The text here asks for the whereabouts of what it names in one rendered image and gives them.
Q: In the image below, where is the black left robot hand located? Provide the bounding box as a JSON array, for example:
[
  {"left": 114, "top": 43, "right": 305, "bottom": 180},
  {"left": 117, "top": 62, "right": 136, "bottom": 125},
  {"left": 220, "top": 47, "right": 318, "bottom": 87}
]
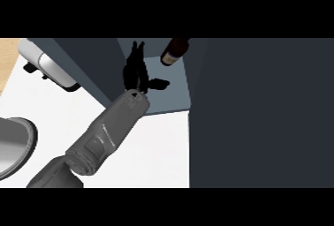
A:
[{"left": 123, "top": 41, "right": 172, "bottom": 95}]

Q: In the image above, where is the grey cabinet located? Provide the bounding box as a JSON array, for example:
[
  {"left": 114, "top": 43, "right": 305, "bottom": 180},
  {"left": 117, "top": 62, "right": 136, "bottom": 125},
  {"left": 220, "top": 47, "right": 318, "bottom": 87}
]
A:
[{"left": 28, "top": 38, "right": 194, "bottom": 117}]

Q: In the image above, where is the dark wine bottle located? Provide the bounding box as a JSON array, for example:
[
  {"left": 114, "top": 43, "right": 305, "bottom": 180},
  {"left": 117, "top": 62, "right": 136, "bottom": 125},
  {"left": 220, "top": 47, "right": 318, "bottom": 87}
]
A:
[{"left": 160, "top": 38, "right": 191, "bottom": 67}]

